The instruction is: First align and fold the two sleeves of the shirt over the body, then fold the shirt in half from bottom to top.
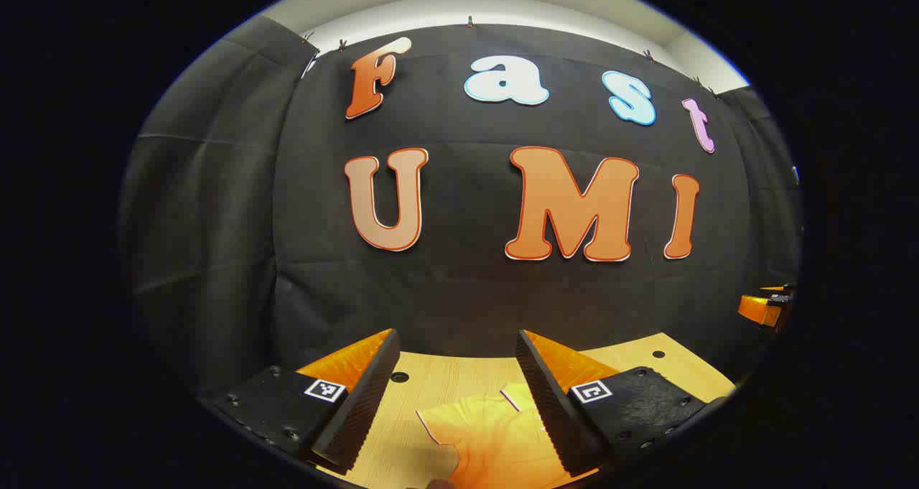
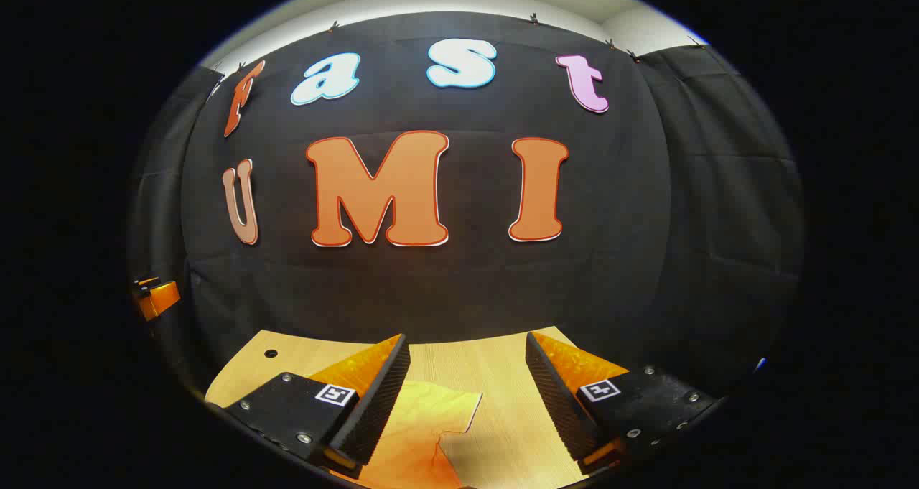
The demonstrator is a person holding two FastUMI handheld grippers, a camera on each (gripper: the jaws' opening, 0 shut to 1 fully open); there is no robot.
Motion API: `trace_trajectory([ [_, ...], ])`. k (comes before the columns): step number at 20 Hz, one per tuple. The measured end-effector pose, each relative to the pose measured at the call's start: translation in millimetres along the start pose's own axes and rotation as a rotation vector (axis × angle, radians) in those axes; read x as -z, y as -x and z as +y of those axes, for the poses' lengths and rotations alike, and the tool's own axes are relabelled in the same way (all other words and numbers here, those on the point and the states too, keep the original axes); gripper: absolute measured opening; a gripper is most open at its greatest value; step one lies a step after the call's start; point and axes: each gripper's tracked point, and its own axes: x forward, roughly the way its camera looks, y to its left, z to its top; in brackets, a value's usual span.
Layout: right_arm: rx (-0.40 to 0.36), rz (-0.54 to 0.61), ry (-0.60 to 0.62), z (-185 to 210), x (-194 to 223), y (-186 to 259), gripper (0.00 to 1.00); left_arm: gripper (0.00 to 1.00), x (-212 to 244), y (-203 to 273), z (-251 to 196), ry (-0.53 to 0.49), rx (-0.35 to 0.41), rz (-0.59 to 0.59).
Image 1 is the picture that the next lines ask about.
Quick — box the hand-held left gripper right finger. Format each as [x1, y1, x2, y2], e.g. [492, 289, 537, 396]
[515, 330, 727, 478]

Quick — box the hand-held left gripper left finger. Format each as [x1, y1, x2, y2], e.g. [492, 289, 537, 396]
[207, 328, 401, 475]

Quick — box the orange T-shirt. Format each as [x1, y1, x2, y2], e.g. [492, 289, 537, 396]
[416, 383, 600, 489]

